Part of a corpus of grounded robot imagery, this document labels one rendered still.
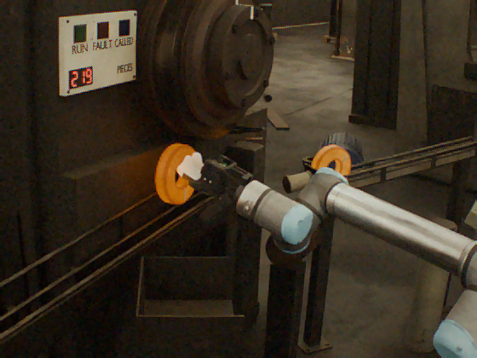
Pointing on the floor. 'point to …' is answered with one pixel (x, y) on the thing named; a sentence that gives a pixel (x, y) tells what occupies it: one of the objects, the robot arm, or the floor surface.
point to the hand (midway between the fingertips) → (178, 166)
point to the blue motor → (345, 148)
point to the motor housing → (285, 297)
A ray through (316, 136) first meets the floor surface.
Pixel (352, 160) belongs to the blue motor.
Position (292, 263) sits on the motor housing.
